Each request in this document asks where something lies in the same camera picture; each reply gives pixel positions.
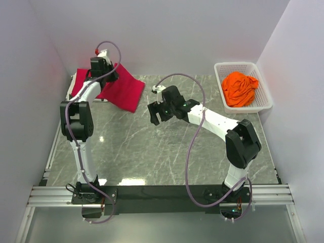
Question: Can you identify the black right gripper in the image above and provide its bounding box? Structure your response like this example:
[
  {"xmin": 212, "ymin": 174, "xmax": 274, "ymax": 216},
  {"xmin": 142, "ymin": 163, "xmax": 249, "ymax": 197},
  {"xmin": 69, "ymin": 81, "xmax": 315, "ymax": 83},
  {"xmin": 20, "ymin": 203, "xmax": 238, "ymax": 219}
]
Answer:
[{"xmin": 148, "ymin": 98, "xmax": 175, "ymax": 126}]

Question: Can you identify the red t-shirt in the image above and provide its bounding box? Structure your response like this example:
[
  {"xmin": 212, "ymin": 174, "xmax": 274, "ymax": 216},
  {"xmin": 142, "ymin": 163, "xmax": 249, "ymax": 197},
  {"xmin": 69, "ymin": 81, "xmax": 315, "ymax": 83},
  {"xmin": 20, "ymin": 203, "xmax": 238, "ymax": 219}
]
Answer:
[
  {"xmin": 71, "ymin": 68, "xmax": 89, "ymax": 97},
  {"xmin": 97, "ymin": 64, "xmax": 145, "ymax": 113}
]

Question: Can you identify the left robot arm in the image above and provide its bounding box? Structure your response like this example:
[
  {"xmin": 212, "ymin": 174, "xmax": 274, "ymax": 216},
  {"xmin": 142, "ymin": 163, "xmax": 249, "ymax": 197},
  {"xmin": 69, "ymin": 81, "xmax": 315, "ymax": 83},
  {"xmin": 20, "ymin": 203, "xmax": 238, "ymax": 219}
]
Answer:
[{"xmin": 60, "ymin": 56, "xmax": 118, "ymax": 204}]

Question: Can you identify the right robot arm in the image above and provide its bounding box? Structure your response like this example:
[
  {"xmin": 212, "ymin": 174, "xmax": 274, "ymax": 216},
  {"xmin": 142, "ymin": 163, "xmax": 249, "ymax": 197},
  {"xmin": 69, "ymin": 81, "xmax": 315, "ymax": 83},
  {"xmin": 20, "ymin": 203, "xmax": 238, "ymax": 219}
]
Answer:
[{"xmin": 147, "ymin": 86, "xmax": 262, "ymax": 203}]

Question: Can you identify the folded red t-shirt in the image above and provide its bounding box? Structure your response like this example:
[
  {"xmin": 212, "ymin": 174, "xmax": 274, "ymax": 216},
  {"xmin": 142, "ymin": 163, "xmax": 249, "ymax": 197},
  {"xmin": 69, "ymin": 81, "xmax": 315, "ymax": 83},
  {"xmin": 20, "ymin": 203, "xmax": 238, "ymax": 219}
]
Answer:
[{"xmin": 71, "ymin": 68, "xmax": 89, "ymax": 97}]

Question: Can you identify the crumpled orange t-shirt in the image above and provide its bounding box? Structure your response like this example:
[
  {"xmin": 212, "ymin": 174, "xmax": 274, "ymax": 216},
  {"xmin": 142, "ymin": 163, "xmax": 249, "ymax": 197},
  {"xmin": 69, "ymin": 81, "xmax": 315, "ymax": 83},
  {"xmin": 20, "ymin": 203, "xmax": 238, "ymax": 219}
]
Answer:
[{"xmin": 221, "ymin": 71, "xmax": 259, "ymax": 107}]

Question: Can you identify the white plastic basket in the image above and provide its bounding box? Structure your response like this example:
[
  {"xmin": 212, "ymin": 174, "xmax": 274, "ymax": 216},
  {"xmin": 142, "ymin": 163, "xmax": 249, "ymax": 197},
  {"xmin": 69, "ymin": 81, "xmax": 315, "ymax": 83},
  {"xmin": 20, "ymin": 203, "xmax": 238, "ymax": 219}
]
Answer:
[{"xmin": 214, "ymin": 62, "xmax": 273, "ymax": 114}]

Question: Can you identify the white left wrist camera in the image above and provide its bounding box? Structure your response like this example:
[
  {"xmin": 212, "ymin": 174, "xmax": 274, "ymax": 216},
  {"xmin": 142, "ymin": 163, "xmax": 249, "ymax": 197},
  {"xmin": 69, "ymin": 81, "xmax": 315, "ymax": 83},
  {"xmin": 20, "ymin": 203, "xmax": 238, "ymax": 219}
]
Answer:
[{"xmin": 95, "ymin": 49, "xmax": 111, "ymax": 65}]

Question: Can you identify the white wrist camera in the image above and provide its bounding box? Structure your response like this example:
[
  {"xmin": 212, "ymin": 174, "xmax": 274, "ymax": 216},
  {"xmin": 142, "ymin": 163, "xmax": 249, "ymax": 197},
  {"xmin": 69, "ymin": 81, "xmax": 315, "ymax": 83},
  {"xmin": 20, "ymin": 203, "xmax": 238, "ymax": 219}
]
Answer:
[
  {"xmin": 151, "ymin": 85, "xmax": 166, "ymax": 104},
  {"xmin": 95, "ymin": 49, "xmax": 111, "ymax": 65}
]

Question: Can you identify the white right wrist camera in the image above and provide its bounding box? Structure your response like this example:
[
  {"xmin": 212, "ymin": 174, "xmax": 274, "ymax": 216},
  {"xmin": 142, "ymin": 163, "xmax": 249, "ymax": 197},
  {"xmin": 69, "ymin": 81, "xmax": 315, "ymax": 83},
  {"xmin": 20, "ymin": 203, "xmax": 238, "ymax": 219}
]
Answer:
[{"xmin": 151, "ymin": 85, "xmax": 166, "ymax": 104}]

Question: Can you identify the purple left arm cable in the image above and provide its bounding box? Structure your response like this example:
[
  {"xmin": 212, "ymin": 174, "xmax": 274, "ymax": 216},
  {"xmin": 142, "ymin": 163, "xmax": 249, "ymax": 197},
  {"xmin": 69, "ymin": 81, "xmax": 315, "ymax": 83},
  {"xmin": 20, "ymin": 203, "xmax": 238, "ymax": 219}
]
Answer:
[{"xmin": 65, "ymin": 41, "xmax": 122, "ymax": 224}]

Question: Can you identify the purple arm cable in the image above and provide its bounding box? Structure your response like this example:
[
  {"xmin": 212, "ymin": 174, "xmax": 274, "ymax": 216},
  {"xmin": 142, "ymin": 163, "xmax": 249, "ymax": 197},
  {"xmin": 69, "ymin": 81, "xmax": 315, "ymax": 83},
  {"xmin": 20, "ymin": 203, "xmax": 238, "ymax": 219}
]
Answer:
[
  {"xmin": 65, "ymin": 41, "xmax": 122, "ymax": 224},
  {"xmin": 154, "ymin": 73, "xmax": 253, "ymax": 221}
]

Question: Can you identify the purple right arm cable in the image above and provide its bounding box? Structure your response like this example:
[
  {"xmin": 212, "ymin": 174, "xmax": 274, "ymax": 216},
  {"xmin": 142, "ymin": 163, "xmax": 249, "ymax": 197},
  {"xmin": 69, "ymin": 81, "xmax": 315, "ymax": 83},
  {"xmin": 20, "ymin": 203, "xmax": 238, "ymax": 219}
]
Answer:
[{"xmin": 154, "ymin": 73, "xmax": 253, "ymax": 221}]

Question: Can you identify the aluminium extrusion rail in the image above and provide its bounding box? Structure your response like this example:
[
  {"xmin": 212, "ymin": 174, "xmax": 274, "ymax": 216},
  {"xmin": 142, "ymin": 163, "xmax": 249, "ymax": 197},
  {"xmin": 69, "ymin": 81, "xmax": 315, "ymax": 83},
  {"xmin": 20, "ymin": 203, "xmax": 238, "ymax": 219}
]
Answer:
[{"xmin": 27, "ymin": 184, "xmax": 295, "ymax": 207}]

